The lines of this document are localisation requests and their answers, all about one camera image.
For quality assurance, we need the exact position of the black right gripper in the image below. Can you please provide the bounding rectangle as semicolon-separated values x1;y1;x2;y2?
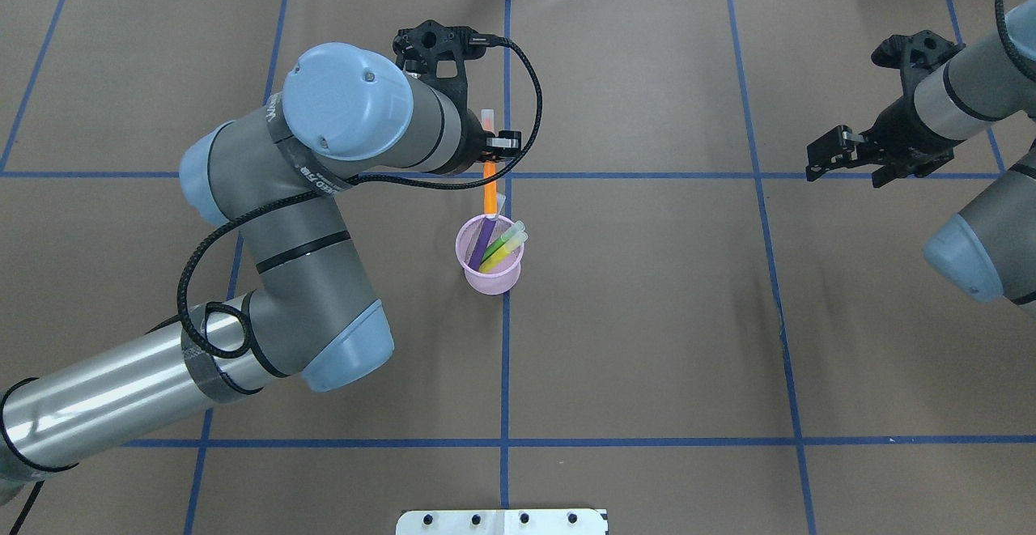
805;97;956;189

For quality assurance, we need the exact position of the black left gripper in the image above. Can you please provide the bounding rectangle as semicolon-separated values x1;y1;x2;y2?
461;110;523;172

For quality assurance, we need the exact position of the orange highlighter pen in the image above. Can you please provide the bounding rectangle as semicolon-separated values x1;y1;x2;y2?
480;108;499;219

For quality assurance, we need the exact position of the green highlighter pen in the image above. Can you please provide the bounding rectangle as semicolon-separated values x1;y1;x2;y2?
480;220;525;266

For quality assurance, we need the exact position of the yellow highlighter pen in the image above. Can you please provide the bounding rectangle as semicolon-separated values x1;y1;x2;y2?
478;232;528;274

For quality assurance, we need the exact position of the purple highlighter pen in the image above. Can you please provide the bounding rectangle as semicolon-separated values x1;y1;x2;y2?
467;194;506;272

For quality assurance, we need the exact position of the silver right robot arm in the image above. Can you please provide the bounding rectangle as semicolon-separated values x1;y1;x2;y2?
805;0;1034;313

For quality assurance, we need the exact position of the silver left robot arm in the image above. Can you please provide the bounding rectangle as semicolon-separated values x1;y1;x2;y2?
2;22;534;504

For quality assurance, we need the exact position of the pink mesh pen holder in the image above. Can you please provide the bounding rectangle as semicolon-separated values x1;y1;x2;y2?
454;214;528;295

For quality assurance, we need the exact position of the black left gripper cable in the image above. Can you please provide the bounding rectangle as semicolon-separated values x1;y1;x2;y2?
176;32;544;360

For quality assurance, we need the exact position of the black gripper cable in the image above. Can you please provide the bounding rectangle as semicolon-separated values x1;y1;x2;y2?
994;0;1036;83
176;32;544;360

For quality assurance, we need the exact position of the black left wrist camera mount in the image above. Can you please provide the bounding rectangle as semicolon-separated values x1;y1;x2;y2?
392;21;503;108

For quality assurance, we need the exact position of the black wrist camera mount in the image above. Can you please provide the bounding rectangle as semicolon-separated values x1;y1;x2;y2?
870;30;966;96
392;21;503;108

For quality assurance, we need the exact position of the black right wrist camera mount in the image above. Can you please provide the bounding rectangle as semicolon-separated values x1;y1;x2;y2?
870;30;966;96

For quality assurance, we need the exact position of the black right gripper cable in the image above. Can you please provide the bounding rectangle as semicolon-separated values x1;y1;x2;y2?
994;0;1036;83

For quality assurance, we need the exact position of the white pedestal column base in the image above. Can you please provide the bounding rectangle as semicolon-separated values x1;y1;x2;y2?
395;508;610;534

